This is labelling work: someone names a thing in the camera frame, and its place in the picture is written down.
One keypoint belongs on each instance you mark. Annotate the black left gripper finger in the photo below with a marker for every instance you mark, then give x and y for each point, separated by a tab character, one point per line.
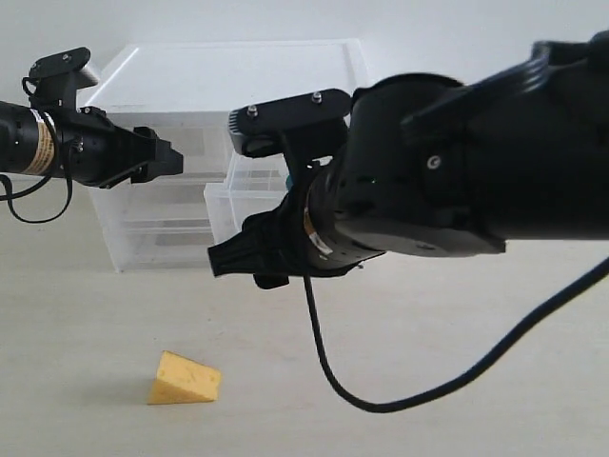
146	139
169	165

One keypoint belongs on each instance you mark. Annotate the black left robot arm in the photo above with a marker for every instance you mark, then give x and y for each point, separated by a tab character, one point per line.
29	142

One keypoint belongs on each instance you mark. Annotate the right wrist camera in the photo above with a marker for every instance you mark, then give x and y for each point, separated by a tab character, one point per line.
301	128

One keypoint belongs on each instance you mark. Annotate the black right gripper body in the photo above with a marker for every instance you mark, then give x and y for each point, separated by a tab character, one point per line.
317	241

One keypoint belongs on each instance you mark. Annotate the small drawer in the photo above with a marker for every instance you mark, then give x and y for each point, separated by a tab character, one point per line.
261	174
201	138

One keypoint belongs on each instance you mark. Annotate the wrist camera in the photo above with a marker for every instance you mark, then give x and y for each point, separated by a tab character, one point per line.
54	80
301	128

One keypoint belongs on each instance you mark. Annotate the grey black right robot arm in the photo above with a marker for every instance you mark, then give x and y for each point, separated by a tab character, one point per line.
424	165

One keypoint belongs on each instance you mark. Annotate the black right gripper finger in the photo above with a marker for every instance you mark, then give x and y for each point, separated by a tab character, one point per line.
257	249
270	281

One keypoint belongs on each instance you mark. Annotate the yellow cheese wedge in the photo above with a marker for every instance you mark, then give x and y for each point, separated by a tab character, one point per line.
180	380

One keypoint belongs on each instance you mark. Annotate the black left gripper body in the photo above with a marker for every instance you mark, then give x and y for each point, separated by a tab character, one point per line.
93	151

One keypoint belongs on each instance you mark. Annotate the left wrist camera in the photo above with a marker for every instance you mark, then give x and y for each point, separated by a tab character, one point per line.
54	80

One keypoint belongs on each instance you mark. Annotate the clear plastic drawer cabinet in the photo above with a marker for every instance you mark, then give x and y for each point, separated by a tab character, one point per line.
220	77

